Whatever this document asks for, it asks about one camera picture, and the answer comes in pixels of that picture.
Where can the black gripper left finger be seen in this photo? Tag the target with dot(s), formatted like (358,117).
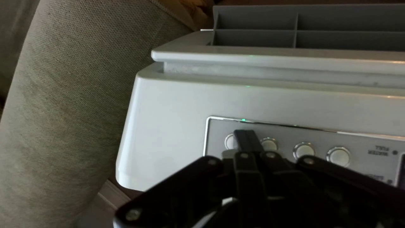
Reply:
(180,201)

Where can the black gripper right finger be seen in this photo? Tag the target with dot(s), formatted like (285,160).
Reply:
(310,193)

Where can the white portable air conditioner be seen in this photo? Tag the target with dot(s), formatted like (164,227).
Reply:
(321,80)

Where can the grey-brown sofa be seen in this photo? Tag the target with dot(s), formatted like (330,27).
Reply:
(66,107)

